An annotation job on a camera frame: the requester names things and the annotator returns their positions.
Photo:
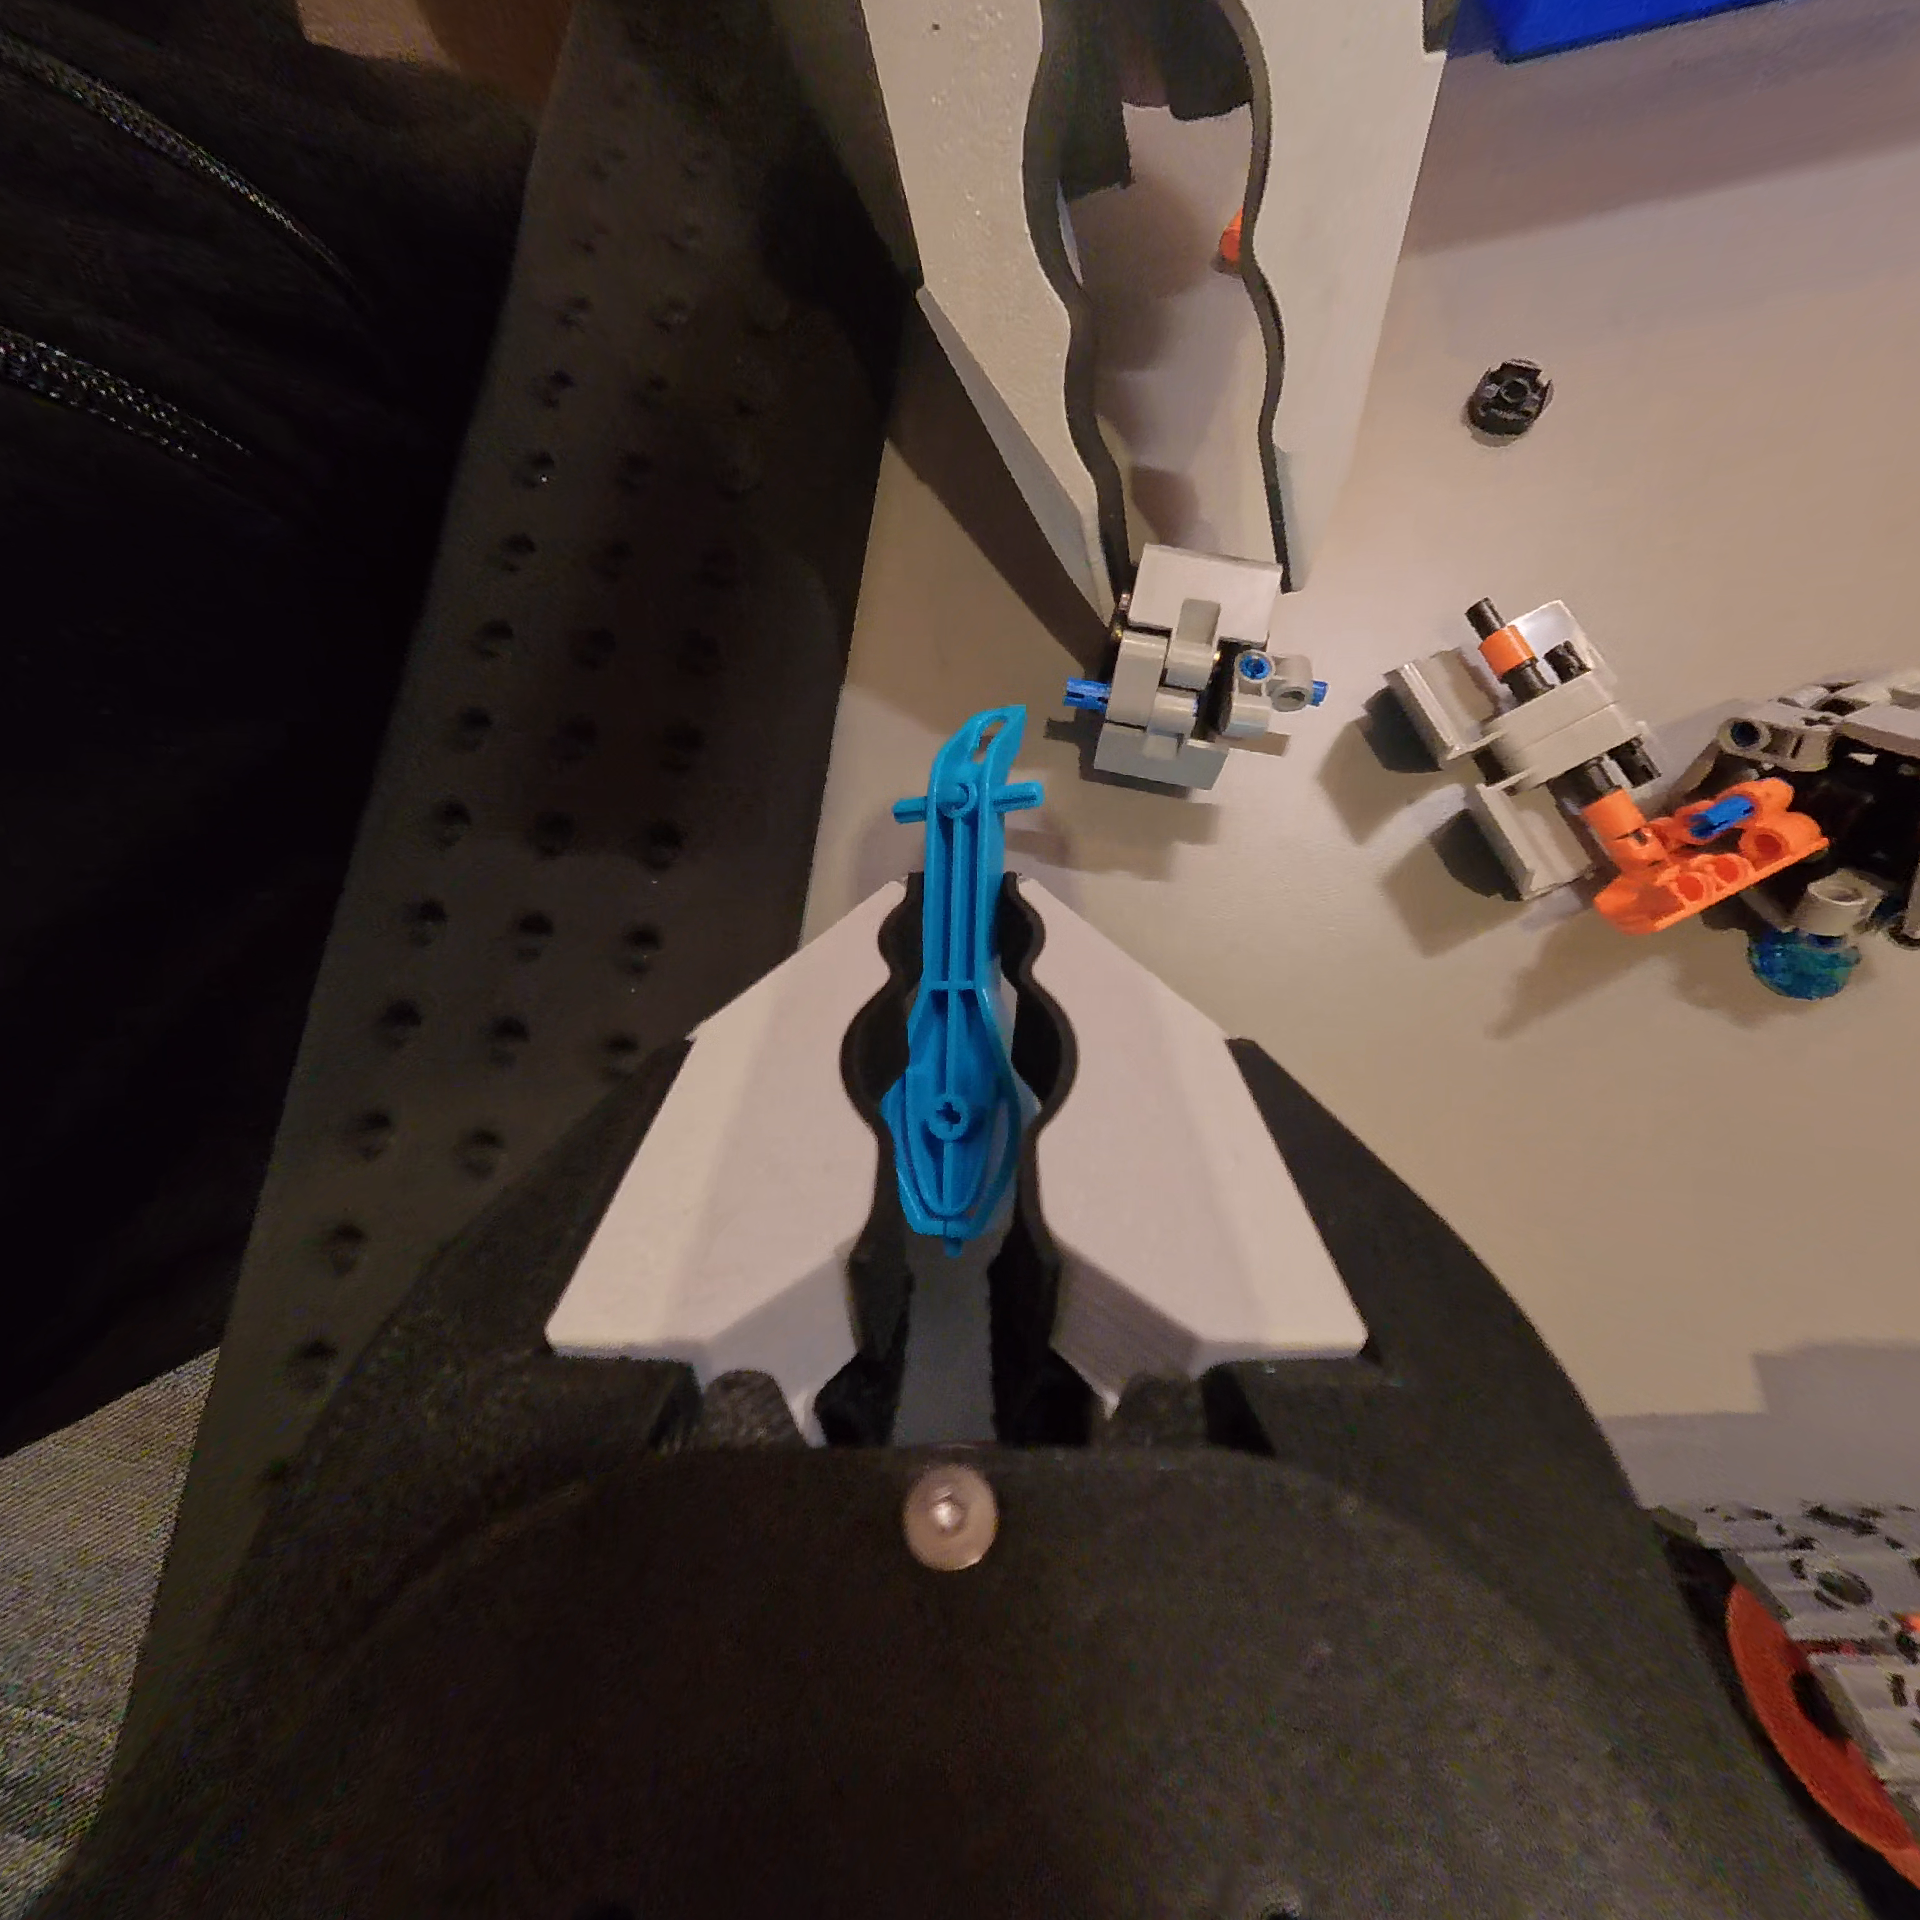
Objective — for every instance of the light blue plastic tool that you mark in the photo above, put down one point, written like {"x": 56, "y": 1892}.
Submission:
{"x": 952, "y": 1050}

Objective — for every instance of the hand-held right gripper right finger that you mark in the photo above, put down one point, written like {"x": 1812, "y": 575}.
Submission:
{"x": 1200, "y": 1200}

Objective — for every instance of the black wheel hub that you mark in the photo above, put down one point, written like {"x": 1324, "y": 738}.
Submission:
{"x": 1231, "y": 698}

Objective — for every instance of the dark grey round plate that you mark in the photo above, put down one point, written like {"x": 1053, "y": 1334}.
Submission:
{"x": 1506, "y": 398}

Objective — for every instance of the grey shell block assembly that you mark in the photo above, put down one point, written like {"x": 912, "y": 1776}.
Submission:
{"x": 1845, "y": 720}

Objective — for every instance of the translucent blue round piece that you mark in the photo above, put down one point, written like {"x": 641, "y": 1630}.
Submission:
{"x": 1800, "y": 968}

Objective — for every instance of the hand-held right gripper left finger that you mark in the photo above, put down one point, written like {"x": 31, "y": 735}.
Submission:
{"x": 704, "y": 1200}

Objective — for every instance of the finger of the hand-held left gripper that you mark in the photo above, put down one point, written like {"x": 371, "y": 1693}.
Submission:
{"x": 961, "y": 180}
{"x": 1351, "y": 223}

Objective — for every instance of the black dimpled panel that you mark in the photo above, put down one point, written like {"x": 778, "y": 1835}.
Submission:
{"x": 523, "y": 751}

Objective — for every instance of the orange bush piece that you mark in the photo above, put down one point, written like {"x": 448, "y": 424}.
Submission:
{"x": 1232, "y": 240}

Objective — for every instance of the grey orange axle assembly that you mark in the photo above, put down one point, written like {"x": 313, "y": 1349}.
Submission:
{"x": 1545, "y": 735}

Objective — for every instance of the blue plastic bin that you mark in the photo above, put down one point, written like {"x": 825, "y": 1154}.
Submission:
{"x": 1621, "y": 23}

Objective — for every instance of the grey orange toy robot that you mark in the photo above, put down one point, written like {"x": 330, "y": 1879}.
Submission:
{"x": 1831, "y": 1652}

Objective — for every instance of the grey black wheel Lego assembly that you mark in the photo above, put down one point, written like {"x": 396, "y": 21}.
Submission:
{"x": 1183, "y": 587}

